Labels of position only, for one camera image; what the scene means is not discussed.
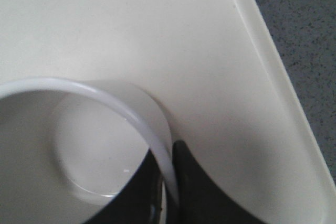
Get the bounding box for cream rectangular plastic tray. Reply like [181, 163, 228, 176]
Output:
[1, 0, 335, 223]

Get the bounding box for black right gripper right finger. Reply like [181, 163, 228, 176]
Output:
[173, 140, 263, 223]

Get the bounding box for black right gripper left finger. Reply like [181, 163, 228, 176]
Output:
[86, 151, 163, 223]

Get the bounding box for white smiley mug black handle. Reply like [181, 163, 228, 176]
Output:
[1, 78, 179, 223]

